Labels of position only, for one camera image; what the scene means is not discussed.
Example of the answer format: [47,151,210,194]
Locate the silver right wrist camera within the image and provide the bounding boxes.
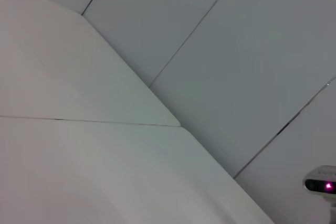
[302,165,336,196]

